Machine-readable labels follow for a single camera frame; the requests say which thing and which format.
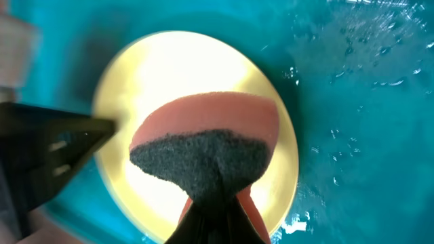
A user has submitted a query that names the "yellow-green plate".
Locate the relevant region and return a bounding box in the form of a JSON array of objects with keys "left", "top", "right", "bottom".
[{"left": 93, "top": 31, "right": 299, "bottom": 243}]

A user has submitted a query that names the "teal plastic tray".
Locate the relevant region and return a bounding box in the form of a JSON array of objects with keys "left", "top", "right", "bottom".
[{"left": 6, "top": 0, "right": 433, "bottom": 243}]

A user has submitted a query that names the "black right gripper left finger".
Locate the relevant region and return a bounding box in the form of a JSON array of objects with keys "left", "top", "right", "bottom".
[{"left": 165, "top": 203, "right": 215, "bottom": 244}]

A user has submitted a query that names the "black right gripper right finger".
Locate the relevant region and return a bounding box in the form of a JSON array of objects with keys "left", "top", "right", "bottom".
[{"left": 216, "top": 198, "right": 265, "bottom": 244}]

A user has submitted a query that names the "red black sponge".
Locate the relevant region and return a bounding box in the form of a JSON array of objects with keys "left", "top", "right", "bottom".
[{"left": 130, "top": 92, "right": 279, "bottom": 243}]

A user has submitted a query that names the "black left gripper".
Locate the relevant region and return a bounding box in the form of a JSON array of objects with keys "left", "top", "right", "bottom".
[{"left": 1, "top": 102, "right": 116, "bottom": 237}]

